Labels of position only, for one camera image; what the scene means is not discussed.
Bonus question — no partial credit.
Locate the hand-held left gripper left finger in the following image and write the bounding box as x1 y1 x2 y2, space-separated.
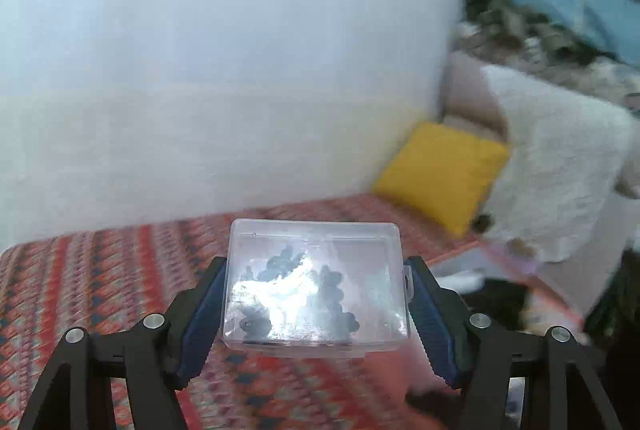
20 256 228 430

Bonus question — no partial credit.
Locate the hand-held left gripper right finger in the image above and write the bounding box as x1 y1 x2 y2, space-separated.
404 256 623 430

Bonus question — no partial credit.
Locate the clear plastic bag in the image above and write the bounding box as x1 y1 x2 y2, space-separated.
222 218 417 357

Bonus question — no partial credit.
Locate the large white plush bear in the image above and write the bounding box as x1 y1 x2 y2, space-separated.
481 64 637 264

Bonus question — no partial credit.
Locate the red patterned blanket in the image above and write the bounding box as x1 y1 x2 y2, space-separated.
0 193 483 430

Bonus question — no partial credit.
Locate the yellow pillow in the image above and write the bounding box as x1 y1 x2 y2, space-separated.
372 120 511 239

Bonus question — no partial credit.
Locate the pale pink cushion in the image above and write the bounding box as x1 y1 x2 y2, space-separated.
442 52 507 147

